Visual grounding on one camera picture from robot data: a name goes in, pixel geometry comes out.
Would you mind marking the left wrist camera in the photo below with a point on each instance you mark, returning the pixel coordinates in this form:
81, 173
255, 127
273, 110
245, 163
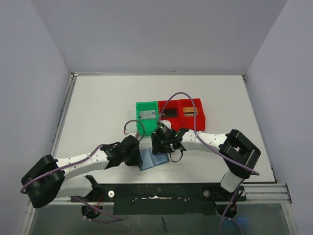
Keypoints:
132, 133

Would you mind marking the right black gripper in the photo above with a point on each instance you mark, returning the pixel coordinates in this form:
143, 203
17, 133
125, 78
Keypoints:
159, 146

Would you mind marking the black card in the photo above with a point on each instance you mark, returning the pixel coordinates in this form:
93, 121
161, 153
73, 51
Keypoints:
169, 113

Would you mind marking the red plastic bin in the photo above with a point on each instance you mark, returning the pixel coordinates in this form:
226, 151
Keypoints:
188, 122
176, 122

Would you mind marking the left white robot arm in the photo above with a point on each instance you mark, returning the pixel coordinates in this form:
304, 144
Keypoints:
48, 178

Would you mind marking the aluminium frame rail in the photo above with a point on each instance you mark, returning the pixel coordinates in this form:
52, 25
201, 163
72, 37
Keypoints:
258, 193

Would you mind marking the green plastic bin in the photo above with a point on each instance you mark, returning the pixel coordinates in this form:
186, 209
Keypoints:
146, 127

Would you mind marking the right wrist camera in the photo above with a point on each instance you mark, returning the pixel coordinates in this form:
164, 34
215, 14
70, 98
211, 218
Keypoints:
163, 126

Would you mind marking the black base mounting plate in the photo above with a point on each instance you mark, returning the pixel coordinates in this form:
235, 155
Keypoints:
159, 199

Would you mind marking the silver VIP card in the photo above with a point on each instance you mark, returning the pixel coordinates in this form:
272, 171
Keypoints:
147, 114

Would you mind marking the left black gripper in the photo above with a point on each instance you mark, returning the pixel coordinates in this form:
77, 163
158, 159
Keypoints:
135, 155

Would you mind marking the blue leather card holder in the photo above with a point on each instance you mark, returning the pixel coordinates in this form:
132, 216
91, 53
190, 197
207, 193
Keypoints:
150, 160

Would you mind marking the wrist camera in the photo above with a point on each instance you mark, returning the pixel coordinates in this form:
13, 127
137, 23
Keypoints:
163, 126
132, 133

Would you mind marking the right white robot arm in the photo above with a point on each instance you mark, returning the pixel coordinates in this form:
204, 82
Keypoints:
238, 152

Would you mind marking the gold card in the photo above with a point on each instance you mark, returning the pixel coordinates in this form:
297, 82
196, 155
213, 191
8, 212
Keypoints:
189, 111

